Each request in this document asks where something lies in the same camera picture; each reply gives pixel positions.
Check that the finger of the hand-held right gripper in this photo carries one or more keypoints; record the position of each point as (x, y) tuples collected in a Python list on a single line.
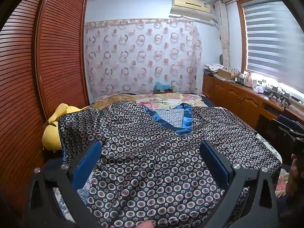
[(285, 128)]

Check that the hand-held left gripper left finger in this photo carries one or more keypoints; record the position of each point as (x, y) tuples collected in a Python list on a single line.
[(86, 166)]

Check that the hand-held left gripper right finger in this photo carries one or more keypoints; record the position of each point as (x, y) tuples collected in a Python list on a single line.
[(215, 163)]

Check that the navy circle-print satin top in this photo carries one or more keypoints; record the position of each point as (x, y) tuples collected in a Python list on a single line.
[(154, 159)]

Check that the person's right hand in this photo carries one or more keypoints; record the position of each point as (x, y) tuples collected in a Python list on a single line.
[(295, 175)]

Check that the person's left hand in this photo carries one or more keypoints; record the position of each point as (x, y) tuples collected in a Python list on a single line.
[(146, 224)]

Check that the blue white floral sheet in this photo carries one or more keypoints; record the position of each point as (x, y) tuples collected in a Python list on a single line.
[(83, 194)]

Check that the black desk gadget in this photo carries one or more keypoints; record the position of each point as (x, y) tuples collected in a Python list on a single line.
[(275, 95)]

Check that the lavender tissue pack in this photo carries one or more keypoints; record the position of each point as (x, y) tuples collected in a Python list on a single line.
[(258, 90)]

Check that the yellow plush toy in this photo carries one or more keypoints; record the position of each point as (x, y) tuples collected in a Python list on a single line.
[(51, 135)]

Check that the pink kettle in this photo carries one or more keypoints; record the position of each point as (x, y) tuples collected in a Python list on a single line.
[(249, 80)]

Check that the wooden sideboard cabinet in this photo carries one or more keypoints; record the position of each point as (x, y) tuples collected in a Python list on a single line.
[(232, 95)]

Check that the cardboard box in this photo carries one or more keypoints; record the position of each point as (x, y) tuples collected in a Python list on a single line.
[(226, 74)]

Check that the striped window blind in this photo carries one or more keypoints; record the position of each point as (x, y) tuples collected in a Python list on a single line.
[(273, 40)]

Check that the blue box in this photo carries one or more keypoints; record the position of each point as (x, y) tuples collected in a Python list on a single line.
[(162, 87)]

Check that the folded patterned cloth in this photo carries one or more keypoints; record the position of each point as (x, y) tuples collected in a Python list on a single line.
[(213, 67)]

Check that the beige window curtain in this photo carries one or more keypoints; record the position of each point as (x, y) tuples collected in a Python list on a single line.
[(224, 35)]

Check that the wooden louvered wardrobe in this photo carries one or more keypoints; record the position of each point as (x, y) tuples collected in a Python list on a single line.
[(59, 52)]

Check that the white air conditioner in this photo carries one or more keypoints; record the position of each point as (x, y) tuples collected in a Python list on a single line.
[(190, 8)]

